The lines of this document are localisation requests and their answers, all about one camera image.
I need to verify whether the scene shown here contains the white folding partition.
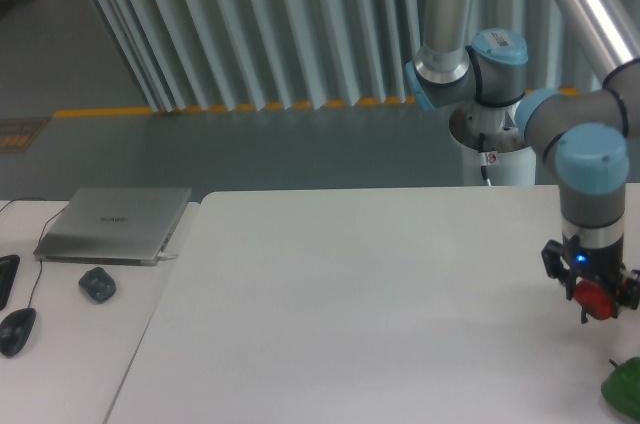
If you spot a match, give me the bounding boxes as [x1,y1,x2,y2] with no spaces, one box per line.
[63,0,640,113]

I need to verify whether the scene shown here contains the black mouse cable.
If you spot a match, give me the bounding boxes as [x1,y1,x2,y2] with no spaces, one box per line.
[0,196,72,311]

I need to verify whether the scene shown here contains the red bell pepper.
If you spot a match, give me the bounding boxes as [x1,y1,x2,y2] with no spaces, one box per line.
[586,281,613,321]

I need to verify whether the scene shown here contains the white usb plug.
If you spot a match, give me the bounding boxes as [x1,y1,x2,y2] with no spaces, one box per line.
[158,253,179,261]

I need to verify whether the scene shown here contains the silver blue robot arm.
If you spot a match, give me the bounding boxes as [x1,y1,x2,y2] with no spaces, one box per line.
[406,0,639,320]

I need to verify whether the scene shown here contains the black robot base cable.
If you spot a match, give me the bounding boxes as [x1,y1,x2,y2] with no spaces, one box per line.
[478,131,494,188]

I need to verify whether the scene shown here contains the black computer mouse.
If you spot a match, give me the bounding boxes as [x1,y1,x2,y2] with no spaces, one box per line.
[0,307,37,358]

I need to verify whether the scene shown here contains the black earbuds case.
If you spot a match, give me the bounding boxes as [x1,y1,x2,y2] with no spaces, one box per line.
[78,267,117,304]

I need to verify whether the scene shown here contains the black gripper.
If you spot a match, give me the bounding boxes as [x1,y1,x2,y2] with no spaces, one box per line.
[541,236,639,324]

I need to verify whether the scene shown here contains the silver closed laptop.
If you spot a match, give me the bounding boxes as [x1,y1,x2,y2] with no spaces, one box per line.
[34,187,192,266]

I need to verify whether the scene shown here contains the green bell pepper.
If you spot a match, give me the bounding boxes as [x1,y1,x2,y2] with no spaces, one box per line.
[601,356,639,421]

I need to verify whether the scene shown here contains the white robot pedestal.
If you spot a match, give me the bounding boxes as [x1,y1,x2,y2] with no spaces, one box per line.
[458,144,536,186]

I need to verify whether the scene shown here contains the black keyboard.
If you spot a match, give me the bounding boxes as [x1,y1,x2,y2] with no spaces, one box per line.
[0,254,20,310]

